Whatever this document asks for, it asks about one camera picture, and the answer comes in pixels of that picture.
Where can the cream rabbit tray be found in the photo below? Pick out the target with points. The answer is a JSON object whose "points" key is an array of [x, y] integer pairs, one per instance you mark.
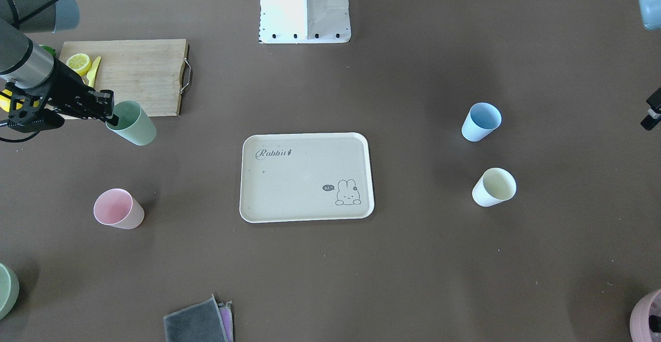
{"points": [[294, 177]]}

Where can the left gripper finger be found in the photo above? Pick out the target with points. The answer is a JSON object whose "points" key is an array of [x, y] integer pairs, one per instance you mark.
{"points": [[652, 119]]}

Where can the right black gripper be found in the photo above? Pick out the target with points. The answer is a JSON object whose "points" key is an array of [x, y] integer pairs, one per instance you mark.
{"points": [[66, 86]]}

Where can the wooden cutting board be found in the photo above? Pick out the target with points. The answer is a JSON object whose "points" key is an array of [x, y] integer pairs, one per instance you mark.
{"points": [[150, 72]]}

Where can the blue plastic cup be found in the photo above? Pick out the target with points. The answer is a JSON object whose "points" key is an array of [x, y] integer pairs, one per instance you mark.
{"points": [[483, 118]]}

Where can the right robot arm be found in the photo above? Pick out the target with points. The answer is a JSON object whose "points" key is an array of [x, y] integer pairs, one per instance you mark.
{"points": [[24, 62]]}

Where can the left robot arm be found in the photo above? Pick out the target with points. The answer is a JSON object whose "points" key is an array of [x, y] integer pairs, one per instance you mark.
{"points": [[650, 15]]}

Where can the lemon slice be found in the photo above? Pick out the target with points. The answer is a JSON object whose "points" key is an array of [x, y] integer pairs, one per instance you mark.
{"points": [[80, 63]]}

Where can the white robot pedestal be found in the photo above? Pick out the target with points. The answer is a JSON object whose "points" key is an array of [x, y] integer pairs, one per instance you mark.
{"points": [[304, 22]]}

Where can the cream plastic cup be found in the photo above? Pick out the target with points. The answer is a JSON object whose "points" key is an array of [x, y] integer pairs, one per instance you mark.
{"points": [[495, 186]]}

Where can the grey folded cloth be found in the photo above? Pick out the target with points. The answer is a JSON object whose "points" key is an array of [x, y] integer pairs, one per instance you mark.
{"points": [[206, 321]]}

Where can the pink bowl with ice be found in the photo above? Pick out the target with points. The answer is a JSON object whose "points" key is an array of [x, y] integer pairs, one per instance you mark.
{"points": [[644, 319]]}

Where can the pink plastic cup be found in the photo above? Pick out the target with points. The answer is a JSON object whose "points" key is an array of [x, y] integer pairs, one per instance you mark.
{"points": [[118, 208]]}

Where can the green lime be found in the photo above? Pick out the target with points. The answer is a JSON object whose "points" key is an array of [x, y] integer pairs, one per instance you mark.
{"points": [[49, 49]]}

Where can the yellow plastic knife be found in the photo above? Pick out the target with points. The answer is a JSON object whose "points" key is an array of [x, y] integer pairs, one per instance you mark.
{"points": [[93, 71]]}

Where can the green plastic cup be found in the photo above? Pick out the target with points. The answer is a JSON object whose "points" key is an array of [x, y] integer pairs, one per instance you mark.
{"points": [[133, 124]]}

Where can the green bowl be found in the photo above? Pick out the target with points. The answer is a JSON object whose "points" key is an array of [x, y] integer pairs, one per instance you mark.
{"points": [[9, 290]]}

